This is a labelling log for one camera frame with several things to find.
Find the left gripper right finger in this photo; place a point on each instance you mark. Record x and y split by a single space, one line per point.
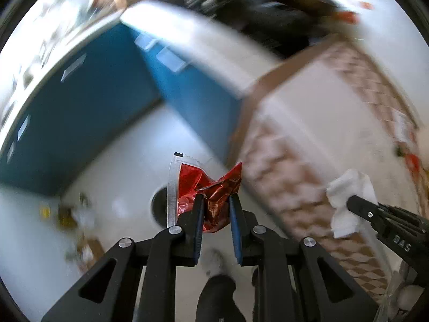
244 240

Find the blue kitchen cabinets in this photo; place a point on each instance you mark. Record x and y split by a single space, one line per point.
98 93

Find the checkered brown tablecloth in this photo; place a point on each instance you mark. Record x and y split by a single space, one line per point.
325 113

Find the brown cardboard box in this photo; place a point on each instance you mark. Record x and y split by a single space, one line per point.
89 251

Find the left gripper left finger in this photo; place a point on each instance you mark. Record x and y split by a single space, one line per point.
191 222

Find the white round trash bin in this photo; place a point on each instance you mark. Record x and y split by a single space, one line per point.
158 207

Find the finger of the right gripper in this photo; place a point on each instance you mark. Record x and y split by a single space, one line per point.
371 212

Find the person's left grey shoe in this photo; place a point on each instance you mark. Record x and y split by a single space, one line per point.
213 263

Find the black stove top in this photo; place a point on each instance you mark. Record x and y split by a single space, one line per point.
284 27

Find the yellow-capped oil bottle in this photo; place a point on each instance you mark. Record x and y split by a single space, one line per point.
61 216

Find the person's black trouser leg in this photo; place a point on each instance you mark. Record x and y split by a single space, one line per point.
216 301

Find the red foil snack wrapper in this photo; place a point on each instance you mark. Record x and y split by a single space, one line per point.
188 179

